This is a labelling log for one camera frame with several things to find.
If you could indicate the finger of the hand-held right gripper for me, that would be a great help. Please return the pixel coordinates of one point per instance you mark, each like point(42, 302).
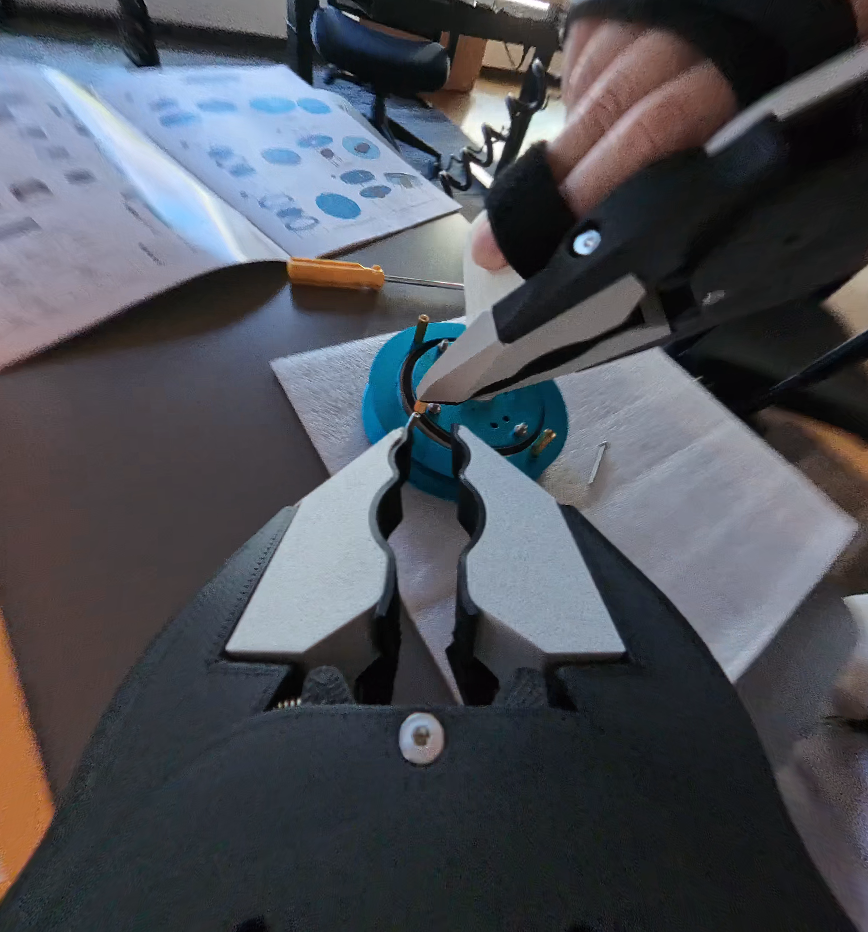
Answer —
point(572, 313)
point(587, 357)

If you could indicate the person's right hand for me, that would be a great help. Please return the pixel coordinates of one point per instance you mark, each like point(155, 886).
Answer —
point(638, 109)

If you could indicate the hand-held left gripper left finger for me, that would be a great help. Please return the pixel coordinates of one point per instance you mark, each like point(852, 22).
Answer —
point(310, 582)

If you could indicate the long metal screw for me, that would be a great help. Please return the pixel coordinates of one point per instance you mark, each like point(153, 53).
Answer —
point(413, 424)
point(598, 462)

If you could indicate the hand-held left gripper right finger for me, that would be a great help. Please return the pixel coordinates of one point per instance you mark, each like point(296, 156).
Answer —
point(543, 582)

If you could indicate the white foam sheet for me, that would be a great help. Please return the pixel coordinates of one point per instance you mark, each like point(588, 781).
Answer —
point(696, 495)

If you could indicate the blue metal turntable assembly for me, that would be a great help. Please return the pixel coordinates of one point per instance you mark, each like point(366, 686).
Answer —
point(492, 437)

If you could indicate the open instruction booklet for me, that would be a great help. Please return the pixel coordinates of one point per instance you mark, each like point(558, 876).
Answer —
point(77, 218)

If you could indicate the black office chair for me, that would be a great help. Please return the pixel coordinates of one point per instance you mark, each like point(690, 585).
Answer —
point(805, 378)

